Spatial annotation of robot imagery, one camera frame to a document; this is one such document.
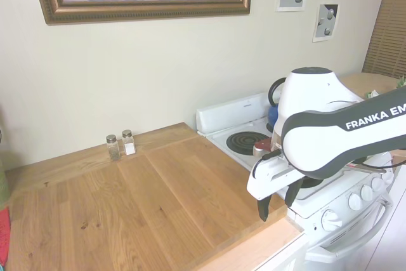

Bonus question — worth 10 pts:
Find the glass pepper shaker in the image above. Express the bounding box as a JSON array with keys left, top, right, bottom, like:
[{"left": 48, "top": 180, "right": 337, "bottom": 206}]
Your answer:
[{"left": 105, "top": 134, "right": 121, "bottom": 162}]

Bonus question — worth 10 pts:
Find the glass salt shaker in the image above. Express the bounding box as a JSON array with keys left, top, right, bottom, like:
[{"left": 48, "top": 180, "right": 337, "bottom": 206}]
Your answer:
[{"left": 121, "top": 129, "right": 136, "bottom": 156}]

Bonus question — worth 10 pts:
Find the white timer knob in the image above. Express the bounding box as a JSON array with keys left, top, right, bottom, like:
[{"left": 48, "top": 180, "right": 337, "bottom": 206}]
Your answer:
[{"left": 320, "top": 209, "right": 343, "bottom": 232}]

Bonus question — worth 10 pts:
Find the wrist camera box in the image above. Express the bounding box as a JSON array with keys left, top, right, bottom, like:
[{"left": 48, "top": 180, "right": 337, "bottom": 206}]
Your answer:
[{"left": 252, "top": 139, "right": 274, "bottom": 158}]

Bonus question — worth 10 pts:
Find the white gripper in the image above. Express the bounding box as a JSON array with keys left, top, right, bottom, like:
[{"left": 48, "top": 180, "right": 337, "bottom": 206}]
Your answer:
[{"left": 246, "top": 153, "right": 307, "bottom": 223}]

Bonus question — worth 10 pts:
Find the wooden butcher block board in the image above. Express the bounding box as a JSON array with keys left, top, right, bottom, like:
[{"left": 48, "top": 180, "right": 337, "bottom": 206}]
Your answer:
[{"left": 4, "top": 121, "right": 286, "bottom": 271}]

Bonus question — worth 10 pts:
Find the white kitchen cabinet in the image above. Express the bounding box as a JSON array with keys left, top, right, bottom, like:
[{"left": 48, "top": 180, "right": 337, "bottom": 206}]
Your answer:
[{"left": 263, "top": 235, "right": 310, "bottom": 271}]

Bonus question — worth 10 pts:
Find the white electric stove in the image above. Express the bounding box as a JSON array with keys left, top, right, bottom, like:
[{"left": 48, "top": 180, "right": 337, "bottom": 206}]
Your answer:
[{"left": 195, "top": 91, "right": 406, "bottom": 271}]

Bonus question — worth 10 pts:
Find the white oven door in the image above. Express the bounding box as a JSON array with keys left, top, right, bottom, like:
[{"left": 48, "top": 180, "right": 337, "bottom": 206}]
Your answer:
[{"left": 304, "top": 188, "right": 406, "bottom": 271}]

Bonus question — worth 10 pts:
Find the blue kettle with black handle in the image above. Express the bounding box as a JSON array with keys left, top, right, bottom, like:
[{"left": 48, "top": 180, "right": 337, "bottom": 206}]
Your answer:
[{"left": 267, "top": 77, "right": 286, "bottom": 132}]

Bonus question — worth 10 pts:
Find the white stove knob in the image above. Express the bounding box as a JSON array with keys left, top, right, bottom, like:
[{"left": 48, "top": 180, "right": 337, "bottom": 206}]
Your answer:
[
  {"left": 370, "top": 176, "right": 386, "bottom": 192},
  {"left": 360, "top": 183, "right": 374, "bottom": 202},
  {"left": 348, "top": 192, "right": 364, "bottom": 211}
]

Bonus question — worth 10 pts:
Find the brown window blind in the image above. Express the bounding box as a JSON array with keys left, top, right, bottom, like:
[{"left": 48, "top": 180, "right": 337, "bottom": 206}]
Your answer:
[{"left": 361, "top": 0, "right": 406, "bottom": 78}]

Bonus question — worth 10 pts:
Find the red cloth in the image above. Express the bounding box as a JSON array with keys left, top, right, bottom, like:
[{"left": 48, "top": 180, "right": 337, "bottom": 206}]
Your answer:
[{"left": 0, "top": 206, "right": 12, "bottom": 265}]

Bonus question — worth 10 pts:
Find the small black coil burner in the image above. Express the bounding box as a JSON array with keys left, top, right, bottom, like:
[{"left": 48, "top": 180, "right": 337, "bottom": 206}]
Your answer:
[{"left": 225, "top": 131, "right": 273, "bottom": 156}]

